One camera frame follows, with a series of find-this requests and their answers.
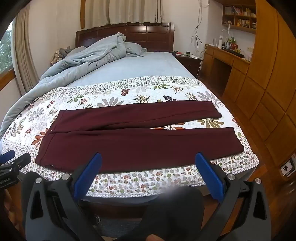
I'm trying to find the wooden wardrobe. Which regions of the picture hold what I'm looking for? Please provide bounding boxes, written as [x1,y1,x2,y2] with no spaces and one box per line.
[223,0,296,183]

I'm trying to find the floral quilted bedspread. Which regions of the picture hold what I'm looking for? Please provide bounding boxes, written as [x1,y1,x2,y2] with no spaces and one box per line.
[0,76,259,197]

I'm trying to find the light blue pillow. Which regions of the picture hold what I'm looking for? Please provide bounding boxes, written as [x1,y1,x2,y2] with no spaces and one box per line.
[125,42,148,57]

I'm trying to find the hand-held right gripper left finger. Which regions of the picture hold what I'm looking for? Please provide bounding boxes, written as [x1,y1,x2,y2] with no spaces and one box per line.
[21,152,103,241]

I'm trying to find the maroon pants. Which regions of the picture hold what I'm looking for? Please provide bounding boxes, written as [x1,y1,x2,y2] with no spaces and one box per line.
[36,100,245,174]

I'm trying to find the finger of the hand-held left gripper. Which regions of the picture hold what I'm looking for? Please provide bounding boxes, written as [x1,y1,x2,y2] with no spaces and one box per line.
[0,153,32,175]
[0,150,15,164]

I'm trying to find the beige curtain beside window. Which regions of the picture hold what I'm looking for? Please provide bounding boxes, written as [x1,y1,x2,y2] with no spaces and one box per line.
[14,7,40,95]

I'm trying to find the small printed box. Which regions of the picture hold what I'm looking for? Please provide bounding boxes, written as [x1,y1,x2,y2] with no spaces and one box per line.
[280,155,296,178]

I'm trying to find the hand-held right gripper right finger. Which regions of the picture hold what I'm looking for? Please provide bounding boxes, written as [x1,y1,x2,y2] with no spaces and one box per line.
[195,152,272,241]

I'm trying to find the wooden wall shelf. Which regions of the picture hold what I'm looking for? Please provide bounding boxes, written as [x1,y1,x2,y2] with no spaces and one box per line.
[222,5,258,34]

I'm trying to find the light blue bed sheet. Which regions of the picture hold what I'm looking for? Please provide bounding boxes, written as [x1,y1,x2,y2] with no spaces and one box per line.
[39,51,197,87]

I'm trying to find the dark wooden nightstand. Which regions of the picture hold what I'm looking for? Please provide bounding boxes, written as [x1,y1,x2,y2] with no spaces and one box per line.
[172,51,203,78]

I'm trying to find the dark wooden headboard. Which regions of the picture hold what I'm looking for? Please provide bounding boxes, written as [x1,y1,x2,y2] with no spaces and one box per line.
[75,22,175,52]

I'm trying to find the wooden desk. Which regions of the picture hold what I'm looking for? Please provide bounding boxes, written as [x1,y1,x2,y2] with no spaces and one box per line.
[202,44,251,98]

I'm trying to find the hanging cables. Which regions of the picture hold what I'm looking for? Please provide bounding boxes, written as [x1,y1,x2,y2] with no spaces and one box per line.
[191,0,206,54]

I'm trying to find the person's leg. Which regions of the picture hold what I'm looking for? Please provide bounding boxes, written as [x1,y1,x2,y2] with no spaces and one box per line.
[141,187,205,241]

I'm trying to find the light blue duvet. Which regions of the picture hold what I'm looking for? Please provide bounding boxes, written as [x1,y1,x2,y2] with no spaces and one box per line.
[0,32,148,137]

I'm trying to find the grey crumpled cloth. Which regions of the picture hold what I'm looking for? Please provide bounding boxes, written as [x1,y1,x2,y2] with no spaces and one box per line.
[52,47,74,64]

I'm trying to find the window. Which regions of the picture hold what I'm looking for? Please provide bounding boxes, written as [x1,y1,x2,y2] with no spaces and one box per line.
[0,22,14,75]

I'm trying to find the beige curtain behind headboard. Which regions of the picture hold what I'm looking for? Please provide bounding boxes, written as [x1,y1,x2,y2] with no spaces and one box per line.
[81,0,170,29]

